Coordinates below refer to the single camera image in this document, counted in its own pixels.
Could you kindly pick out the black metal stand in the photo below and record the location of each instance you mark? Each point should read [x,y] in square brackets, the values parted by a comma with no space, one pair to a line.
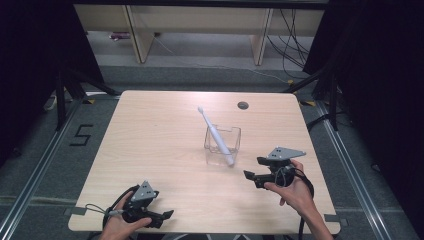
[333,100]
[60,100]

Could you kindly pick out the person's right hand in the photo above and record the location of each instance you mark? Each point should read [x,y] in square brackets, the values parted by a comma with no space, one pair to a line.
[298,195]

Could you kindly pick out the person's left hand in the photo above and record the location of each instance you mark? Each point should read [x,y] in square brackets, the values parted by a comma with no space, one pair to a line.
[114,228]

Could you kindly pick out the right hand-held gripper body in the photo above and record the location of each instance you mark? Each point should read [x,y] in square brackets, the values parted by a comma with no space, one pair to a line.
[283,153]

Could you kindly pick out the clear plastic container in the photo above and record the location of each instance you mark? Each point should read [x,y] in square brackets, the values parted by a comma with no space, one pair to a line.
[235,143]

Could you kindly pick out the black curtain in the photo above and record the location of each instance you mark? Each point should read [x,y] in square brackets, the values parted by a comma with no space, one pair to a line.
[383,100]
[30,66]

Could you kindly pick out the small purple object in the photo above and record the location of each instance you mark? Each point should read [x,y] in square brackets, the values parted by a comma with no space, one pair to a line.
[119,35]

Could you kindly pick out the grey tape piece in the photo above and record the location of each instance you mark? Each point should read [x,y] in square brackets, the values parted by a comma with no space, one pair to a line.
[336,220]
[75,210]

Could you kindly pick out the white electric toothbrush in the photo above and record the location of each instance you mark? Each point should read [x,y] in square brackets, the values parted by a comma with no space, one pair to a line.
[218,138]

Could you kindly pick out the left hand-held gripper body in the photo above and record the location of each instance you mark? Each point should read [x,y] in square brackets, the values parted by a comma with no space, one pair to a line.
[144,192]

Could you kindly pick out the aluminium floor rail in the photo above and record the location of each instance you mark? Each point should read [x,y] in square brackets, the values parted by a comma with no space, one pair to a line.
[350,166]
[40,160]

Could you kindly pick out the beige wooden shelf unit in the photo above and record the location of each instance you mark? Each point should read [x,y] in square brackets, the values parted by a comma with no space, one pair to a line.
[143,43]

